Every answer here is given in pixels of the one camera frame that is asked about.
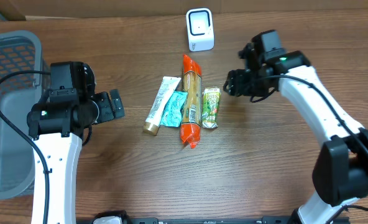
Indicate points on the orange biscuit pack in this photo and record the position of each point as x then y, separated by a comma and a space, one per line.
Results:
190, 128

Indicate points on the green tea drink pouch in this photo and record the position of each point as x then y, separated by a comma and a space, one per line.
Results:
211, 99

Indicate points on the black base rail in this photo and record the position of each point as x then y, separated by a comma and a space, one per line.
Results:
263, 220

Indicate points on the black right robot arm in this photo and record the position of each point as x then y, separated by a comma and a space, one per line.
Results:
340, 175

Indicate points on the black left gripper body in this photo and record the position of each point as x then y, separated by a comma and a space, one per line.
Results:
107, 109

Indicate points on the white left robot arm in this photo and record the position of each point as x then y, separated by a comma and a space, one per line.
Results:
56, 126

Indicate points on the white tube with gold cap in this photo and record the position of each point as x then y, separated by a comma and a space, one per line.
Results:
152, 122

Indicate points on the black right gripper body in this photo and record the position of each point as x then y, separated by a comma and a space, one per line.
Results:
247, 83

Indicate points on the grey plastic basket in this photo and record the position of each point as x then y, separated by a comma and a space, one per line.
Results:
19, 51

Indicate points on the white barcode scanner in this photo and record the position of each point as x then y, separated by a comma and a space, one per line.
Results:
200, 30

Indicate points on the teal snack packet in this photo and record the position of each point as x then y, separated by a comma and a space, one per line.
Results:
172, 114

